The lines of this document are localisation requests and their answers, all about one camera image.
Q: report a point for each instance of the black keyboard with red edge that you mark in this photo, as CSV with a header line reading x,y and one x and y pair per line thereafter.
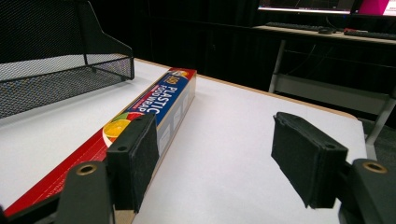
x,y
370,34

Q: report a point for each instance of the computer monitor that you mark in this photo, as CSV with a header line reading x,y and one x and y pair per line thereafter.
x,y
306,6

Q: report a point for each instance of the black round object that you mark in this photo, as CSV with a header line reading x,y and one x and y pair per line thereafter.
x,y
326,30

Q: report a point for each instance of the black mesh desk tray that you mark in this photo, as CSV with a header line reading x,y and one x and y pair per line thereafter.
x,y
59,62

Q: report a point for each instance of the desk with metal frame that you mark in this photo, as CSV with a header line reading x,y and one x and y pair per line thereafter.
x,y
327,84

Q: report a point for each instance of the monitor with pink screen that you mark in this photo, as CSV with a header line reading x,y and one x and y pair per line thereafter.
x,y
375,6

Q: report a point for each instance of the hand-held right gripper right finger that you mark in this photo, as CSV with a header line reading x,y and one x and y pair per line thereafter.
x,y
306,161

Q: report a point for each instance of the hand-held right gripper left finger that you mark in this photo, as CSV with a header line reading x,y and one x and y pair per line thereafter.
x,y
132,161

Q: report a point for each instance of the long food wrap box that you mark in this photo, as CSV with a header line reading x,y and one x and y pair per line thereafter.
x,y
169,99

